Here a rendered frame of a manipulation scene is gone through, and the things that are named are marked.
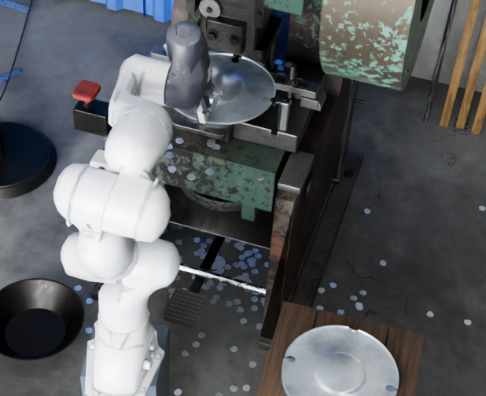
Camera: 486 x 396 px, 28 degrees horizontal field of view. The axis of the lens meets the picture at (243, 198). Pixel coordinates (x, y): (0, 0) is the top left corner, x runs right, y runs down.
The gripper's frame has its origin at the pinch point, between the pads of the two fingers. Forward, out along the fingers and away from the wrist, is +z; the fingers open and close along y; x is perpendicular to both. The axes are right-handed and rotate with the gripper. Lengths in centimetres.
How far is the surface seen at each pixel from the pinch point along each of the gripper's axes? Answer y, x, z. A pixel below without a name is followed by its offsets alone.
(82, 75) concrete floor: -78, 54, 116
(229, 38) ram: 1.4, 19.2, -4.1
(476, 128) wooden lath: 72, 71, 119
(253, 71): 6.3, 20.6, 13.5
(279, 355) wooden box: 32, -47, 29
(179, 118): -6.1, -1.4, 3.6
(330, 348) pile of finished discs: 44, -42, 30
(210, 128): 2.3, -2.4, 3.1
